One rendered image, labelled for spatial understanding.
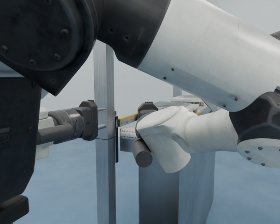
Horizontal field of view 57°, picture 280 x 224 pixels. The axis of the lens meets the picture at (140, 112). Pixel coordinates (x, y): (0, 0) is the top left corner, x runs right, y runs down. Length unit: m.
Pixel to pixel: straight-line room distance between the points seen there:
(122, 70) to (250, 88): 4.38
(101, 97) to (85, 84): 3.91
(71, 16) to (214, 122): 0.29
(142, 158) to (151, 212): 0.81
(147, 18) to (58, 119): 0.49
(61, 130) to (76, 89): 4.41
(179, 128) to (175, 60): 0.23
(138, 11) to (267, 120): 0.16
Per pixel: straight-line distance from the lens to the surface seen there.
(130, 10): 0.23
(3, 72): 0.33
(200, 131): 0.43
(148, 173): 1.24
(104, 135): 1.05
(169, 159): 0.53
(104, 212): 1.18
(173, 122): 0.46
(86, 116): 0.76
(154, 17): 0.23
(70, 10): 0.19
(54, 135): 0.63
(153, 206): 1.30
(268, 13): 4.41
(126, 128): 1.10
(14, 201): 0.47
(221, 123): 0.40
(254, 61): 0.26
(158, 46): 0.24
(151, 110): 0.70
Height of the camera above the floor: 1.11
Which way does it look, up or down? 8 degrees down
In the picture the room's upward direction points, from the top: straight up
